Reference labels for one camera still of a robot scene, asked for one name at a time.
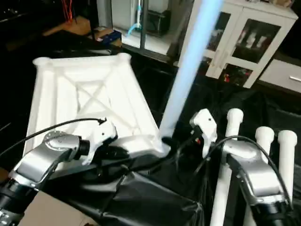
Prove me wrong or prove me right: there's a white plastic table top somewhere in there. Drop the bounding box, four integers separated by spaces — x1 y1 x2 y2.
23 53 172 166

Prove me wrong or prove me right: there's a white plastic table leg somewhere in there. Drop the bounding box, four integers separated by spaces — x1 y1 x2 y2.
157 0 226 143
277 130 298 199
244 126 275 226
210 108 245 226

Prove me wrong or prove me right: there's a black work mat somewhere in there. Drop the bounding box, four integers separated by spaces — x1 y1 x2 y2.
0 28 301 226

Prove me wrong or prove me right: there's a white drawer unit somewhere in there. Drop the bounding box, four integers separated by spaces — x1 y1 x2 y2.
259 59 301 93

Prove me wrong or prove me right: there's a white glass door cabinet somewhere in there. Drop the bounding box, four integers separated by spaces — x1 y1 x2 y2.
178 0 299 89

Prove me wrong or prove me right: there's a brown cardboard box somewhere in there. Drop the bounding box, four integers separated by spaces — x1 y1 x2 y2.
93 27 123 46

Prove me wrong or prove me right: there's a grey metal pole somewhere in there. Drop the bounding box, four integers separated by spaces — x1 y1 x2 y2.
140 0 148 51

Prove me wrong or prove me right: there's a light blue mop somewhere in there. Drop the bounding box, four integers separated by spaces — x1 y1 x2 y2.
127 0 145 37

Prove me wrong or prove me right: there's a white appliance cabinet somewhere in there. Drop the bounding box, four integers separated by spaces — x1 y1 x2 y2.
111 0 171 36

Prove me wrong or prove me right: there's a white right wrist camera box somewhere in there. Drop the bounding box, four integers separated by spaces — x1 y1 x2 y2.
189 108 218 159

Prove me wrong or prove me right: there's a red cable bundle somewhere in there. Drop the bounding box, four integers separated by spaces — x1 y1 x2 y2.
61 0 77 24

